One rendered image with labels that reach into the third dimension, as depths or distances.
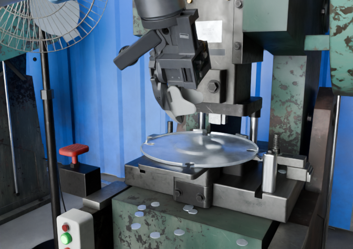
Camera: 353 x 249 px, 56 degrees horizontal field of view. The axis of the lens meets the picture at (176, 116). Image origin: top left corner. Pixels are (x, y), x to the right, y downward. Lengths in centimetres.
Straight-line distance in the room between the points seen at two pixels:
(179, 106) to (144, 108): 185
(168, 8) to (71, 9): 96
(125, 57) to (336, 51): 34
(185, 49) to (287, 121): 60
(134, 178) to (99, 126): 180
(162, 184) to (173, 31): 49
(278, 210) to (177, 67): 42
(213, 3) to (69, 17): 75
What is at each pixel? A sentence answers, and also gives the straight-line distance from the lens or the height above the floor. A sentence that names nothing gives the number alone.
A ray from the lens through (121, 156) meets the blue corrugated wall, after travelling 265.
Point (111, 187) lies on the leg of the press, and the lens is 97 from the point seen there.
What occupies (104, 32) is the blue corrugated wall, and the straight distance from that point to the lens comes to 262.
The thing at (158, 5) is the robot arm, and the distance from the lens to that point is 49.
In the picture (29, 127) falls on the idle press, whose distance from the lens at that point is 232.
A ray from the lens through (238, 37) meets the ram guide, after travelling 77.
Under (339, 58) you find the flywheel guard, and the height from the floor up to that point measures 101.
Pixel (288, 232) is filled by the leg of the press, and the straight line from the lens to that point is 78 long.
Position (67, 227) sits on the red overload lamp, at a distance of 86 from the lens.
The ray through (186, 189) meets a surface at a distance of 82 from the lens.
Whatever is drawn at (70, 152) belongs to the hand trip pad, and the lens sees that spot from 91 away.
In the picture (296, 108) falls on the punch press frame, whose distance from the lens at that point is 105.
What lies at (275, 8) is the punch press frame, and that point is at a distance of 74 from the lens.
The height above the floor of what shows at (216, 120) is 83.
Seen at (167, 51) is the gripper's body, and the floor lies 102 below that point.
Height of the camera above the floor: 102
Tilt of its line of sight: 11 degrees down
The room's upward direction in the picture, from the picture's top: straight up
